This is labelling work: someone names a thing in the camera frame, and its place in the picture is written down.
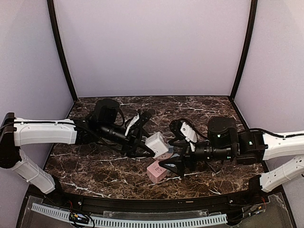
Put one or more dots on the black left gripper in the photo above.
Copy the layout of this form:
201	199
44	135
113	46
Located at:
137	134

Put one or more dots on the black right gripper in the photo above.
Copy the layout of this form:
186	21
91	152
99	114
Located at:
186	156

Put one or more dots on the white cube socket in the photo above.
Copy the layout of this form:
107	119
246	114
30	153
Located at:
158	144

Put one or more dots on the pink cube socket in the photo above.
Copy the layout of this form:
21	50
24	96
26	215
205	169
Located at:
156	173

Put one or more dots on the blue power strip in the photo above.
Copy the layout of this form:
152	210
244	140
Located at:
175	156

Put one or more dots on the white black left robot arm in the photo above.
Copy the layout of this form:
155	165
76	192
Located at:
97	127

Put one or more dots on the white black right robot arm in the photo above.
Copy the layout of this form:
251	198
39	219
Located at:
224	142

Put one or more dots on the round pink power strip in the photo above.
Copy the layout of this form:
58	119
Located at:
164	156

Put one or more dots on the small circuit board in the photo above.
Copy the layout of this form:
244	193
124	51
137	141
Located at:
79	219

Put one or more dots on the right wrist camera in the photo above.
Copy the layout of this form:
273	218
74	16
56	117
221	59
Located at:
183	131

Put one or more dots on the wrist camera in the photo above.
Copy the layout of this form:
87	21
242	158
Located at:
183	131
140	119

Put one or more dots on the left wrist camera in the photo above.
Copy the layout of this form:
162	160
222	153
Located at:
140	119

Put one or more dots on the white cable duct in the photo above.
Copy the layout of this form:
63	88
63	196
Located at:
110	219

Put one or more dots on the black front rail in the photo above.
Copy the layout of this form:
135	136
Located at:
221	203

